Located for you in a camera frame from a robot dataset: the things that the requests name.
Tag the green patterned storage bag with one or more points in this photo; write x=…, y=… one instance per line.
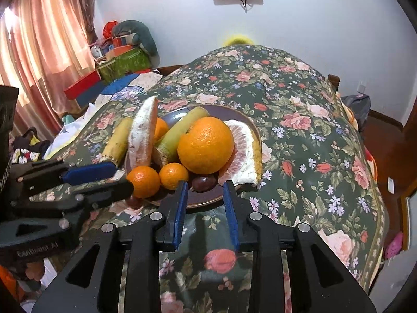
x=125, y=63

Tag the patchwork quilt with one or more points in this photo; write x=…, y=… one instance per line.
x=130, y=86

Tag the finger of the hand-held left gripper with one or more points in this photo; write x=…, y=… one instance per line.
x=89, y=173
x=107, y=193

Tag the floral blanket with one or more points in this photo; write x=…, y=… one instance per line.
x=293, y=130

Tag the small mandarin orange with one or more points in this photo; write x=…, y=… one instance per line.
x=173, y=176

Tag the pink curtain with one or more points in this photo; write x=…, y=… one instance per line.
x=42, y=45

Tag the dark brown chestnut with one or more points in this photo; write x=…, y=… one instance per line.
x=133, y=202

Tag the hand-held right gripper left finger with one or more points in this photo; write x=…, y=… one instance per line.
x=180, y=215

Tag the yellow sugarcane piece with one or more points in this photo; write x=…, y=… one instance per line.
x=117, y=141

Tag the pink slipper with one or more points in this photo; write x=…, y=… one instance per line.
x=394, y=245

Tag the greenish sugarcane piece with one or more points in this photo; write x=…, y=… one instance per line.
x=182, y=127

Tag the peeled pomelo segment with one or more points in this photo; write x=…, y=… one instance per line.
x=245, y=156

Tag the cartoon mouse print cloth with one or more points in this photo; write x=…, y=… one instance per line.
x=27, y=150

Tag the brown patterned curtain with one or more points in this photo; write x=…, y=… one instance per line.
x=87, y=6

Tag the grey bag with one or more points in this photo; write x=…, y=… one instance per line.
x=356, y=109

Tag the white wall socket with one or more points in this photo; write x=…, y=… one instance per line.
x=361, y=87

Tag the green cloth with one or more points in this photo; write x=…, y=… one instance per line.
x=67, y=118

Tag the red plastic bag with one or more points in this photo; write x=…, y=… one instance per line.
x=109, y=28

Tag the red box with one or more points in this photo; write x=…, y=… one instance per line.
x=81, y=84

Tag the purple plate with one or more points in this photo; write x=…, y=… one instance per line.
x=202, y=199

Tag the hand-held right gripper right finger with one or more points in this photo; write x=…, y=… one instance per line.
x=232, y=216

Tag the large orange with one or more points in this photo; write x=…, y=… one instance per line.
x=206, y=145

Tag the white sheet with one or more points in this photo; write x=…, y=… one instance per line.
x=75, y=133

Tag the wooden bed post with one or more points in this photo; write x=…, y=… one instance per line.
x=333, y=83

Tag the dark brown plum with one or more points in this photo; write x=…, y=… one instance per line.
x=203, y=182

